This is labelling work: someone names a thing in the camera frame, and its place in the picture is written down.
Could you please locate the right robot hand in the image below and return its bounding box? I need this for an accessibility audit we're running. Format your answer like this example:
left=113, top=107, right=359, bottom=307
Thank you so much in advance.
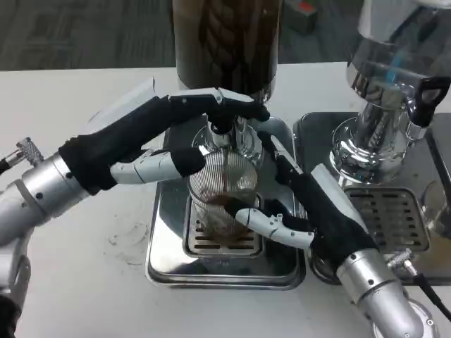
left=225, top=130, right=381, bottom=274

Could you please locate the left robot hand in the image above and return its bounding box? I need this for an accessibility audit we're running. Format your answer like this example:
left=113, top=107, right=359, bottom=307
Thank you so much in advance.
left=58, top=77, right=271, bottom=196

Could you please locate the black tap handle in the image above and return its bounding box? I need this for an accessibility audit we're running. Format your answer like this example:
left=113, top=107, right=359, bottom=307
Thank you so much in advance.
left=409, top=76, right=451, bottom=127
left=207, top=114, right=235, bottom=135

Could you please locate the clear ribbed glass cup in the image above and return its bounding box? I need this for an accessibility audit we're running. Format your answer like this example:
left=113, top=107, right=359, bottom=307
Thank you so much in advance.
left=187, top=145, right=261, bottom=237

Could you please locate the steel slotted drip grid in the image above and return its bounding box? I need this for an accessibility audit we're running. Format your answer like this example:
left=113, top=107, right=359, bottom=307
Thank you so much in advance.
left=185, top=196, right=264, bottom=258
left=343, top=187, right=431, bottom=253

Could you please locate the steel drip tray base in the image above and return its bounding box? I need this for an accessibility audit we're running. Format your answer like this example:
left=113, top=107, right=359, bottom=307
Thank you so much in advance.
left=146, top=117, right=307, bottom=290
left=293, top=111, right=451, bottom=284

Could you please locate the dark drink dispenser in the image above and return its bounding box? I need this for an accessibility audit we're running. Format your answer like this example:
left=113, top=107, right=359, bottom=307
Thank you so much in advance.
left=173, top=0, right=283, bottom=168

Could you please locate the clear drink dispenser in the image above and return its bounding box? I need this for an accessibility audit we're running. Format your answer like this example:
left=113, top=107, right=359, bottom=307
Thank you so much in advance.
left=328, top=0, right=451, bottom=184

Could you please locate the grey box with red button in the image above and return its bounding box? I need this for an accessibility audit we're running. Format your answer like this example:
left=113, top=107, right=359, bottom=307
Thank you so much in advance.
left=284, top=0, right=318, bottom=35

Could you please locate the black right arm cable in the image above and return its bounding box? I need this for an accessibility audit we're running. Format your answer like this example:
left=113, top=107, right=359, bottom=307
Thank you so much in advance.
left=387, top=248, right=449, bottom=318

